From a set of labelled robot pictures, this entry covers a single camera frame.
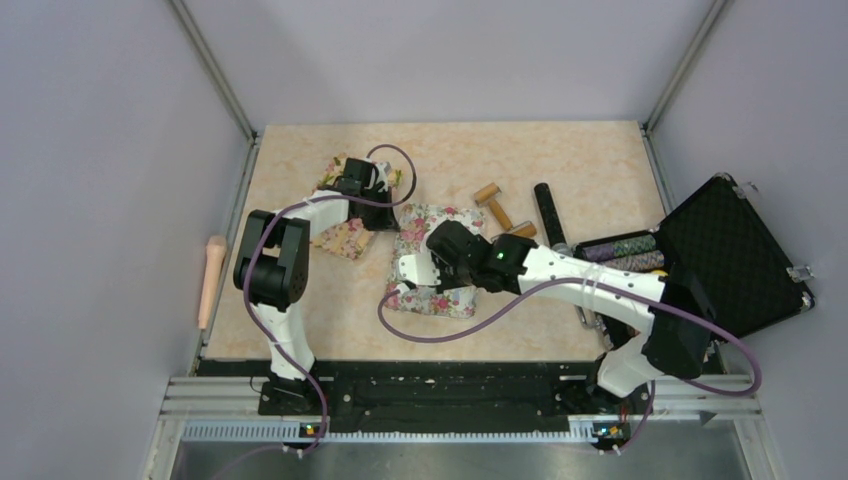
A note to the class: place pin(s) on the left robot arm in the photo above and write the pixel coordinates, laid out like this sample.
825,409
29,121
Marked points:
272,267

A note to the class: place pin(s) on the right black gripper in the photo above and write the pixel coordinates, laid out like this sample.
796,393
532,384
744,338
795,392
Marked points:
446,284

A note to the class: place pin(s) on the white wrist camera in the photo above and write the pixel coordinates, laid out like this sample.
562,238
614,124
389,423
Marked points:
417,270
381,176

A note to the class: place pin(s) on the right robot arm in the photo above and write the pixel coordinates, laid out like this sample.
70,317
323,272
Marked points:
669,313

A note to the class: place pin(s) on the open black poker chip case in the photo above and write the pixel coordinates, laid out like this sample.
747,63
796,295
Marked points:
717,235

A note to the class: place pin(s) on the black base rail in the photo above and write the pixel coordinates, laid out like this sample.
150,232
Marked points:
436,402

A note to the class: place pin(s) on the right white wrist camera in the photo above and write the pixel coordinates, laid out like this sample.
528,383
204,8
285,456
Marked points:
417,270

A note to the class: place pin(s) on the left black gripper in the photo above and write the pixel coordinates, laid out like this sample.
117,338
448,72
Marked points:
385,221

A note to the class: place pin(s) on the grey round knob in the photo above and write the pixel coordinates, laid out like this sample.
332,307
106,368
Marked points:
562,249

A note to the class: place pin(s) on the wooden double-ended rolling pin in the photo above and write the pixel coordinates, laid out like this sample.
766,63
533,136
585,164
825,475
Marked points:
487,197

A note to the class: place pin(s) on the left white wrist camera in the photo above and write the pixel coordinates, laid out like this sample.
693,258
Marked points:
381,176

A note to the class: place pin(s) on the black ridged rolling stick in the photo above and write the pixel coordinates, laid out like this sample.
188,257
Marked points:
549,215

